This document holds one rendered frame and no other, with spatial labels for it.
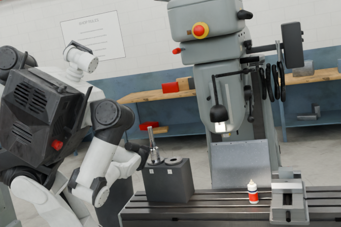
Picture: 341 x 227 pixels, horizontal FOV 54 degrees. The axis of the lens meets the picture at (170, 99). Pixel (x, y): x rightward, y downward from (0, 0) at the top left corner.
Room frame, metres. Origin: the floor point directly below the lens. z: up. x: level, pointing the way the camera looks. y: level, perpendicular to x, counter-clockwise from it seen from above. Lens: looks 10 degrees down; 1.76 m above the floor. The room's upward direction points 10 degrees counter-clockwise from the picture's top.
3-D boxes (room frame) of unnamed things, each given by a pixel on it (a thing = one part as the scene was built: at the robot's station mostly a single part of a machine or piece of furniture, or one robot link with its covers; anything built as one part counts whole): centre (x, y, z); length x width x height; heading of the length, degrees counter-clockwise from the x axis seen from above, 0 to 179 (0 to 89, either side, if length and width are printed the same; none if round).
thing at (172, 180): (1.60, 0.08, 1.06); 0.22 x 0.12 x 0.20; 64
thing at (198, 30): (1.22, -0.14, 1.76); 0.04 x 0.03 x 0.04; 72
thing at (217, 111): (1.28, -0.18, 1.44); 0.07 x 0.07 x 0.06
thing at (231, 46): (1.50, -0.24, 1.68); 0.34 x 0.24 x 0.10; 162
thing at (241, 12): (1.44, -0.37, 1.79); 0.45 x 0.04 x 0.04; 162
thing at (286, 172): (1.38, -0.45, 1.08); 0.06 x 0.05 x 0.06; 70
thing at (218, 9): (1.47, -0.23, 1.81); 0.47 x 0.26 x 0.16; 162
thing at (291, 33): (1.64, -0.63, 1.62); 0.20 x 0.09 x 0.21; 162
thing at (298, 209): (1.36, -0.43, 1.02); 0.35 x 0.15 x 0.11; 160
